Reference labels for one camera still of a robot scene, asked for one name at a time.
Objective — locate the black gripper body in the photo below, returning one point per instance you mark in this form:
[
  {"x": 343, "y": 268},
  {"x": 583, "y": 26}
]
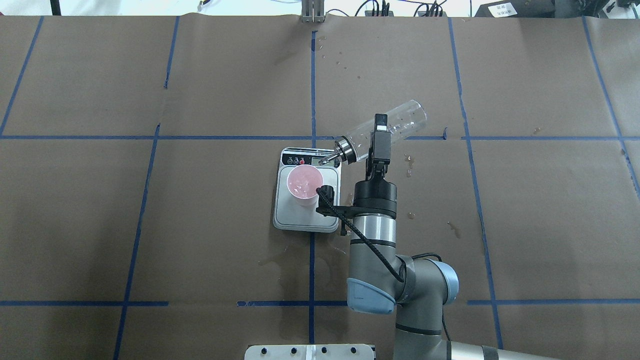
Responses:
[{"x": 375, "y": 196}]

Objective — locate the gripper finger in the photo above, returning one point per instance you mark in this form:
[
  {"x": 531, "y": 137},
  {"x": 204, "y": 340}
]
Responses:
[{"x": 380, "y": 145}]

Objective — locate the clear glass sauce bottle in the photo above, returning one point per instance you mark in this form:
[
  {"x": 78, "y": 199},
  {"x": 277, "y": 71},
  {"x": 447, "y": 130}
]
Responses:
[{"x": 403, "y": 121}]

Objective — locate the pink plastic cup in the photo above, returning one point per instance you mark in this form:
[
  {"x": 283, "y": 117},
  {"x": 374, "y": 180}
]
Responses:
[{"x": 302, "y": 183}]

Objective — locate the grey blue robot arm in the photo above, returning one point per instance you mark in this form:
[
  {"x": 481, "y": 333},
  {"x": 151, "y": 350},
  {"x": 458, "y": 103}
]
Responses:
[{"x": 381, "y": 282}]

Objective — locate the silver digital kitchen scale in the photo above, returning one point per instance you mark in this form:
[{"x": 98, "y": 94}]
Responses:
[{"x": 289, "y": 213}]

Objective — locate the black device with label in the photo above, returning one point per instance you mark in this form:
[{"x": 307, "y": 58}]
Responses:
[{"x": 517, "y": 9}]

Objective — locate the aluminium frame post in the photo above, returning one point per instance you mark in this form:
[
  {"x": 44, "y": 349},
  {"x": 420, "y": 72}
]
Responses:
[{"x": 312, "y": 11}]

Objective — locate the white column base plate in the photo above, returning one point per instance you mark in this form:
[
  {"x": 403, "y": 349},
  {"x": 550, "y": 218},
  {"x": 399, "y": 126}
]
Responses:
[{"x": 335, "y": 351}]

